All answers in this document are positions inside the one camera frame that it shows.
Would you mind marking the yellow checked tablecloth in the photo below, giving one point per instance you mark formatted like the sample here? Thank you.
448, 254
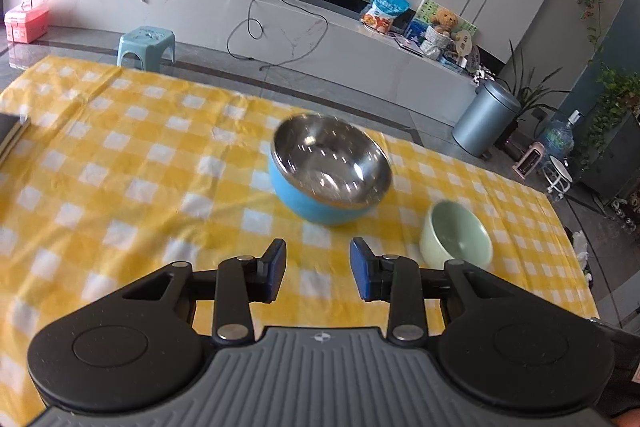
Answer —
150, 157

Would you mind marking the blue steel bowl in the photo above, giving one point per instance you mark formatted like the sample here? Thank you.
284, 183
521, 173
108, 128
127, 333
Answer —
320, 202

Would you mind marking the tall-leaf potted plant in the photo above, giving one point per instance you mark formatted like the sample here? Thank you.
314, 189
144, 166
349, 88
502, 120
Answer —
530, 94

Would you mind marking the white marble TV cabinet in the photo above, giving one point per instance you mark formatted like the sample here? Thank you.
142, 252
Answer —
300, 22

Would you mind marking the round paper fan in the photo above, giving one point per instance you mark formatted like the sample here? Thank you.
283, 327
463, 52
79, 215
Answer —
464, 43

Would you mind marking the green poster board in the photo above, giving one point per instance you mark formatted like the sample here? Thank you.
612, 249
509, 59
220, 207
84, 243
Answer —
425, 9

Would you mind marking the teddy bear bouquet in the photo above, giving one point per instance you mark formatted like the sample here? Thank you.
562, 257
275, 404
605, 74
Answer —
435, 42

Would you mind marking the green ceramic bowl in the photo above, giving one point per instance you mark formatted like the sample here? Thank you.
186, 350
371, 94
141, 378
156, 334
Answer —
450, 252

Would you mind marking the light blue plastic stool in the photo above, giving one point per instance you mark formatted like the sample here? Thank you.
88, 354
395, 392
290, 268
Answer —
147, 39

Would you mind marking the leafy green plant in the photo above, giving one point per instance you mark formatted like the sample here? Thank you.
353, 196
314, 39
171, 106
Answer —
615, 102

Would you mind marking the blue snack bag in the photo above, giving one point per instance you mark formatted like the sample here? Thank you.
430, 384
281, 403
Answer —
385, 9

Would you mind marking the blue water jug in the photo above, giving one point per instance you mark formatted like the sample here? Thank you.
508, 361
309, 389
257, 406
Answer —
560, 139

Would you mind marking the hanging vine plant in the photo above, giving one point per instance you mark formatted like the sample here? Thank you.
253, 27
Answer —
590, 2

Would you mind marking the black notebook stack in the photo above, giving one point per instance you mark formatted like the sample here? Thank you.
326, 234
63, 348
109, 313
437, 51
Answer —
10, 132

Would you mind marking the pink storage box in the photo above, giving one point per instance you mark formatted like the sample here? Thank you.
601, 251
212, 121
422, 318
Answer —
27, 22

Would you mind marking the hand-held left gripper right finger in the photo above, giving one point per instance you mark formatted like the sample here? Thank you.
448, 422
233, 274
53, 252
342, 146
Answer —
361, 272

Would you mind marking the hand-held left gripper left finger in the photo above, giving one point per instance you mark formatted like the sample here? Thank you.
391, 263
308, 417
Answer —
274, 272

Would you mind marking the grey-blue trash can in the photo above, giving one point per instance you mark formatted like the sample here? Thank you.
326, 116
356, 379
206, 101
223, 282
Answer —
482, 122

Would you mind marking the white round stand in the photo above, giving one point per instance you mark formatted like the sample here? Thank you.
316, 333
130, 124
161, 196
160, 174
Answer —
559, 177

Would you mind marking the pink space heater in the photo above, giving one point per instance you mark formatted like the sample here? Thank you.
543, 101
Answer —
530, 161

